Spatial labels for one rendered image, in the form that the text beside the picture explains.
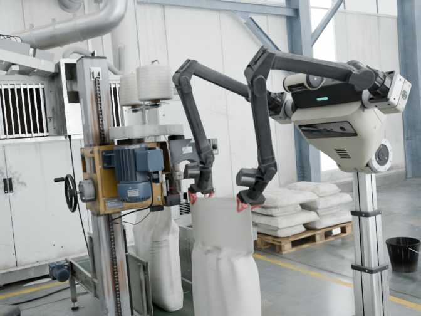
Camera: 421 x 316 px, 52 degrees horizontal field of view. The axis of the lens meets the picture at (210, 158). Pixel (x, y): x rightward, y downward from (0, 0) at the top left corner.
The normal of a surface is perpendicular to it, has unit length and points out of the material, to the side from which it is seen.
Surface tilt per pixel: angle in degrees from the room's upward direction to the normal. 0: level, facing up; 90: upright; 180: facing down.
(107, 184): 90
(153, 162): 90
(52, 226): 90
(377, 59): 90
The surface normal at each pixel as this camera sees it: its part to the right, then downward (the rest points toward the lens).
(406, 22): -0.85, 0.10
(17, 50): 0.40, -0.02
